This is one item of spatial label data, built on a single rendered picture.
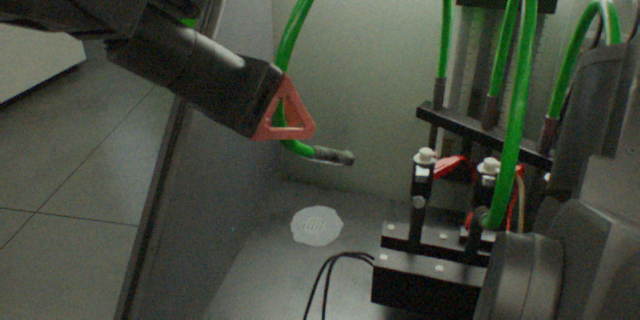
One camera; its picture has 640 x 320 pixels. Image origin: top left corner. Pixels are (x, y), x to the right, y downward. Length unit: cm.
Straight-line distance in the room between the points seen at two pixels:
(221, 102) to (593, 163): 34
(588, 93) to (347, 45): 74
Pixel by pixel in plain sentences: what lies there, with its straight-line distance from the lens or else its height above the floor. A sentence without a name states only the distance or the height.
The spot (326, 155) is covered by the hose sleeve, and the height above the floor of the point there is 118.
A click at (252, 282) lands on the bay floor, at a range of 94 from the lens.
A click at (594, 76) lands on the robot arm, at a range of 22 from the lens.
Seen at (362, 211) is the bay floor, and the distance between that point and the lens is 106.
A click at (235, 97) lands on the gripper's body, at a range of 46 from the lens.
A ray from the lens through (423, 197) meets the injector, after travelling 70.
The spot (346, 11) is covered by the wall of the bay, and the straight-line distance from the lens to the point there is 92.
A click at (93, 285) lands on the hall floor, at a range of 219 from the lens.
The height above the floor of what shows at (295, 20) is 135.
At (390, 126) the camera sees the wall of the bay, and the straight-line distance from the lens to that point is 100.
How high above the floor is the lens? 153
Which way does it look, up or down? 33 degrees down
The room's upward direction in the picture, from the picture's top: straight up
